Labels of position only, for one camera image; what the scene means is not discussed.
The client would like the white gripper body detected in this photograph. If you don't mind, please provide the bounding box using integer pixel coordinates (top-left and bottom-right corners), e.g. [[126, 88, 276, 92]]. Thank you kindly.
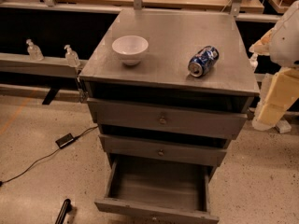
[[252, 68, 299, 131]]

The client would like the grey bottom drawer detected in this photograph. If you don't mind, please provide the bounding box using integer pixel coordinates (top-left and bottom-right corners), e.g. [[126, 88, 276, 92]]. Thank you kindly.
[[95, 155, 219, 224]]

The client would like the grey drawer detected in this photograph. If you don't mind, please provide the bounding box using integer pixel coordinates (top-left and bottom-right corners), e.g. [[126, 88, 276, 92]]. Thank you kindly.
[[95, 155, 219, 224], [87, 98, 247, 139], [99, 134, 226, 166]]

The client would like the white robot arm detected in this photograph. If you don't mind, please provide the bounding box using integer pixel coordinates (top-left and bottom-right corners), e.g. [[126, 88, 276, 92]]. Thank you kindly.
[[249, 1, 299, 131]]

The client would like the grey middle drawer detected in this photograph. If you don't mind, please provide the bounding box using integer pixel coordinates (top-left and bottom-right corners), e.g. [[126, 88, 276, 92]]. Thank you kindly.
[[99, 134, 226, 166]]

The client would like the grey wooden drawer cabinet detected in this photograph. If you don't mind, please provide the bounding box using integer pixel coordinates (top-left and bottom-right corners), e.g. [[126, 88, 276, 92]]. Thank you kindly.
[[78, 8, 261, 182]]

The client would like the grey top drawer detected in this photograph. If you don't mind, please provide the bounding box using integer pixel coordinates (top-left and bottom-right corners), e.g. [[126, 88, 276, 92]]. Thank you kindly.
[[87, 98, 247, 139]]

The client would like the white block on floor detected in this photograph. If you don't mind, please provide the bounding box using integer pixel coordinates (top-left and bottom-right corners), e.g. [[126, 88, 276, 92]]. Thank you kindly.
[[276, 119, 292, 133]]

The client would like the white pump bottle right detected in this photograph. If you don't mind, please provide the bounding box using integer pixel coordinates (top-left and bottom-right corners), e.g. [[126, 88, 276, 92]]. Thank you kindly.
[[249, 53, 258, 70]]

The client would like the crushed blue soda can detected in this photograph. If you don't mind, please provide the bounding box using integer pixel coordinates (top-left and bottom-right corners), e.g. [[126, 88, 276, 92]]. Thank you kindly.
[[188, 46, 220, 77]]

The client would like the white ceramic bowl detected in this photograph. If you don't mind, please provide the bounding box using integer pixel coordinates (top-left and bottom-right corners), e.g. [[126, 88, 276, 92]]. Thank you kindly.
[[112, 35, 149, 65]]

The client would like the clear pump bottle near cabinet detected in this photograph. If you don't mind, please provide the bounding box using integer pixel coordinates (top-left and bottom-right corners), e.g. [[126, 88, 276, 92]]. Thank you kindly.
[[64, 45, 80, 67]]

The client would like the black power adapter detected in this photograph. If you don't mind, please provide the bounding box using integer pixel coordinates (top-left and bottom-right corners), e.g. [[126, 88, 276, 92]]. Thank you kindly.
[[55, 133, 75, 149]]

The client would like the black cylindrical object on floor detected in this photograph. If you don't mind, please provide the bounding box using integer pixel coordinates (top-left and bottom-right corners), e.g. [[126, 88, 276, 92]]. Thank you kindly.
[[55, 199, 72, 224]]

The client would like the clear pump bottle far left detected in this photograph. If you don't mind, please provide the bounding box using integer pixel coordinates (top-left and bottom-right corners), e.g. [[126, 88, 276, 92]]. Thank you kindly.
[[26, 39, 44, 61]]

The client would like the grey metal shelf rail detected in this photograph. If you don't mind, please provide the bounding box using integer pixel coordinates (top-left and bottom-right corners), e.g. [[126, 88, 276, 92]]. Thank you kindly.
[[0, 53, 76, 78]]

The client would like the black power cable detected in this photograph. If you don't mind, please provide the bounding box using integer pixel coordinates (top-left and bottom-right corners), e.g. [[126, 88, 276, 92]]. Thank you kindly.
[[0, 125, 99, 187]]

